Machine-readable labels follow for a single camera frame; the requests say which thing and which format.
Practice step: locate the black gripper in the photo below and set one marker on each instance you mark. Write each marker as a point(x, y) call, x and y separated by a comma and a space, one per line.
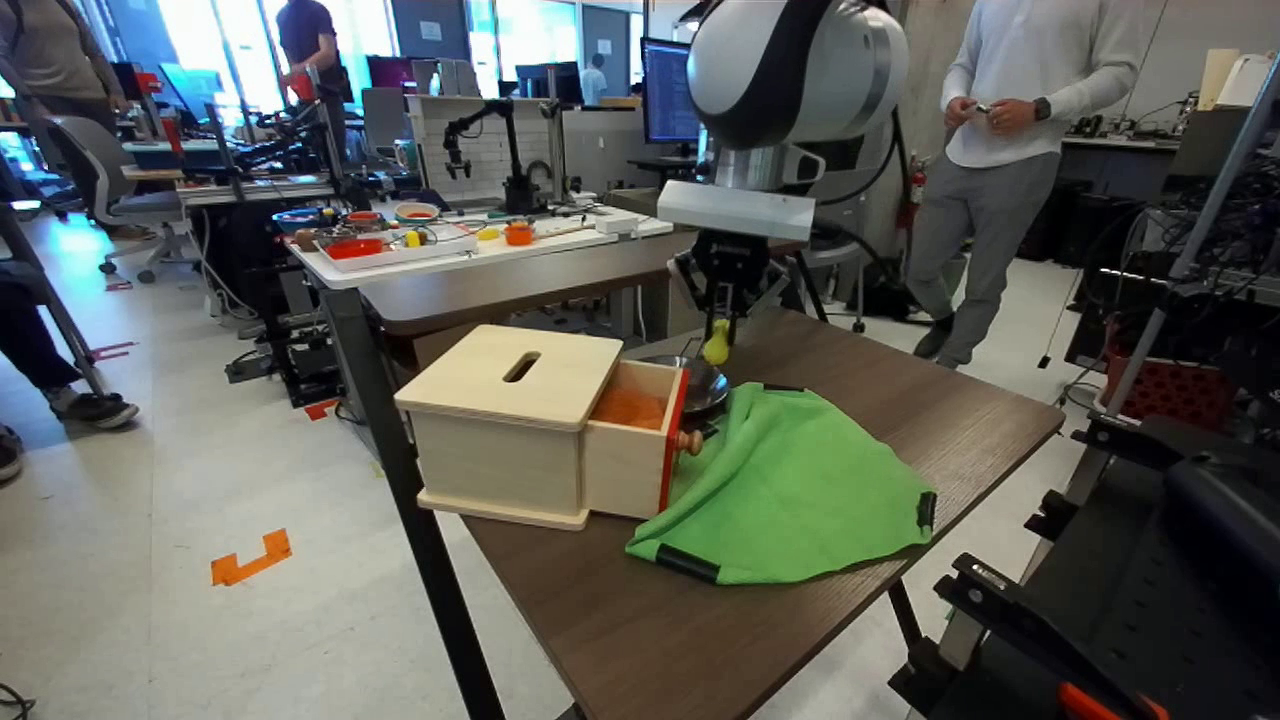
point(732, 275)

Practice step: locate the small black background robot arm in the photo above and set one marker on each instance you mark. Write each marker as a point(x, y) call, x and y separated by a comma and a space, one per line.
point(518, 189)

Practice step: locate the computer monitor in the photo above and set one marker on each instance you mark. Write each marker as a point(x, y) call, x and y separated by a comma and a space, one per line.
point(669, 113)

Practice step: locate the orange bowl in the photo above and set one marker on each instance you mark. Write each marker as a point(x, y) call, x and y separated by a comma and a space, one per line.
point(518, 234)

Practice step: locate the green cloth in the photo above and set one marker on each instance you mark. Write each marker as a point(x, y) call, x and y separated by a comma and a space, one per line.
point(786, 491)

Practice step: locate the wooden box with red drawer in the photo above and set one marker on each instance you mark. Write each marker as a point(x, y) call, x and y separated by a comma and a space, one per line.
point(545, 425)

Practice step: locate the white background table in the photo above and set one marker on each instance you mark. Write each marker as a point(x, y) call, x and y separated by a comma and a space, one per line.
point(458, 241)

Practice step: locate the standing person grey sweater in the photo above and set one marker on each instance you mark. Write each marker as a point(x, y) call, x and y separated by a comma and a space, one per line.
point(1023, 76)

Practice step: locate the black clamp with orange tip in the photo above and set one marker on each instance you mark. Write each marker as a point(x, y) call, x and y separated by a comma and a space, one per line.
point(1085, 690)

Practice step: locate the orange floor marker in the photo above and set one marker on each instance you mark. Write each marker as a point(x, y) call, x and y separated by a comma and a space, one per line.
point(232, 570)

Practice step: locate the seated person in black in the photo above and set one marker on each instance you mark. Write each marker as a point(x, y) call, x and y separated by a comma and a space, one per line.
point(35, 354)

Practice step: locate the black metal table frame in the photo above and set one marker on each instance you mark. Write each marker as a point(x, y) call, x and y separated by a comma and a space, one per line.
point(369, 390)

